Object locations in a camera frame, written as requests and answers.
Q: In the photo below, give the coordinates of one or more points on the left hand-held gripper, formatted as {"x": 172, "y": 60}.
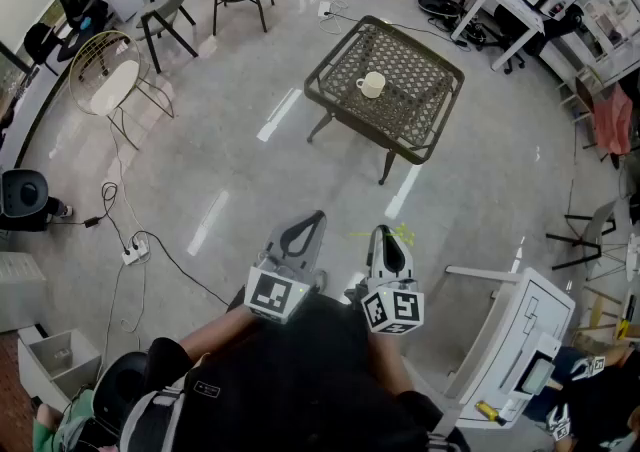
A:
{"x": 272, "y": 294}

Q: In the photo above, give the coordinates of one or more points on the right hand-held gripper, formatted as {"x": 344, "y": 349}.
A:
{"x": 395, "y": 307}

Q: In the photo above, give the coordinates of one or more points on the yellow-green star stick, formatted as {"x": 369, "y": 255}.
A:
{"x": 402, "y": 235}

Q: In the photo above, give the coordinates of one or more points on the white cup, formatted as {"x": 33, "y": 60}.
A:
{"x": 372, "y": 85}

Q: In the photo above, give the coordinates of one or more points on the person's right forearm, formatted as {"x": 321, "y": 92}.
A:
{"x": 392, "y": 365}

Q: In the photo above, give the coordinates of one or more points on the person's left forearm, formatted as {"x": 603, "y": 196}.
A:
{"x": 220, "y": 332}

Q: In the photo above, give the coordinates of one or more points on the person's left shoe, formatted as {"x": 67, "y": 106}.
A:
{"x": 320, "y": 281}

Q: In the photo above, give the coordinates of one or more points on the person's shoe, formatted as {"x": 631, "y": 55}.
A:
{"x": 67, "y": 211}
{"x": 320, "y": 281}

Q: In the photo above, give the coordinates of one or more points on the person's black shirt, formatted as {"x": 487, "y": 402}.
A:
{"x": 300, "y": 380}

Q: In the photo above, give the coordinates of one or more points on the dark metal lattice table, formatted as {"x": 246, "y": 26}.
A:
{"x": 400, "y": 105}

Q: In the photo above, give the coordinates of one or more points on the white work table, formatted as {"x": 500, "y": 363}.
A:
{"x": 520, "y": 330}

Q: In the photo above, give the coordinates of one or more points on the white power strip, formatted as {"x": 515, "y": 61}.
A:
{"x": 325, "y": 8}
{"x": 135, "y": 251}

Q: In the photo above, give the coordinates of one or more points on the yellow bottle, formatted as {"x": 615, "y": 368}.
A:
{"x": 490, "y": 412}

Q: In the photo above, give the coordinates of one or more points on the white device with screen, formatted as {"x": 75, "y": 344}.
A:
{"x": 537, "y": 375}

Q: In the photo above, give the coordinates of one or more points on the black power adapter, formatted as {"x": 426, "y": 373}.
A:
{"x": 91, "y": 221}

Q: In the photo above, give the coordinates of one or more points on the grey chair black legs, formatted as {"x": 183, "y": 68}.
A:
{"x": 167, "y": 5}
{"x": 595, "y": 232}

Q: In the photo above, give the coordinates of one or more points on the black round chair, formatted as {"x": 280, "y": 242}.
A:
{"x": 122, "y": 385}

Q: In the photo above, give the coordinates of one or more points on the wooden chair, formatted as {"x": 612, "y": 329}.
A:
{"x": 585, "y": 105}

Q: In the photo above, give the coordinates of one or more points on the orange cloth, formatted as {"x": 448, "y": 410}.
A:
{"x": 612, "y": 122}

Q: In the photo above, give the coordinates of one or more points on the open grey box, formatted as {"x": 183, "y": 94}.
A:
{"x": 60, "y": 360}

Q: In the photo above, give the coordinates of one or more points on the white desk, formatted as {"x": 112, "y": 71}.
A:
{"x": 500, "y": 0}

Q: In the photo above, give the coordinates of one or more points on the white drawer cabinet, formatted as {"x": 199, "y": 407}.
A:
{"x": 20, "y": 290}

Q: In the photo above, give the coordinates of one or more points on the small computer monitor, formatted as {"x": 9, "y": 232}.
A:
{"x": 562, "y": 4}

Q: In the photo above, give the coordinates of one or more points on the black mesh office chair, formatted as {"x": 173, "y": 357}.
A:
{"x": 80, "y": 5}

